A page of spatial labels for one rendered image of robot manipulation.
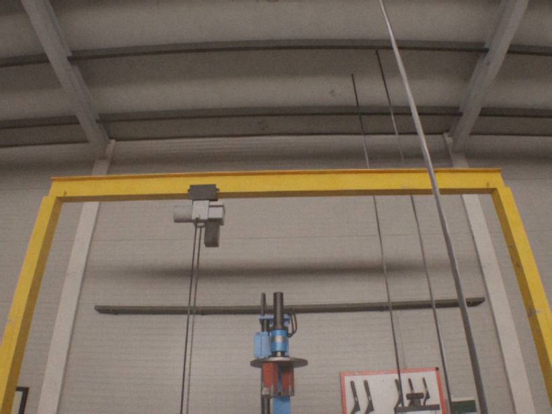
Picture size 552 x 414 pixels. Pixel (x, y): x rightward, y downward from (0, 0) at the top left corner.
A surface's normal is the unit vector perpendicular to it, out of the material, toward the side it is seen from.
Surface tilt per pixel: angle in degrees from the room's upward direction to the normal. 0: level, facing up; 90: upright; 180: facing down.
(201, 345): 90
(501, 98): 173
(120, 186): 90
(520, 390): 90
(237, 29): 173
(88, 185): 90
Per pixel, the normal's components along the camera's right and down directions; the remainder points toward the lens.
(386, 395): -0.01, -0.49
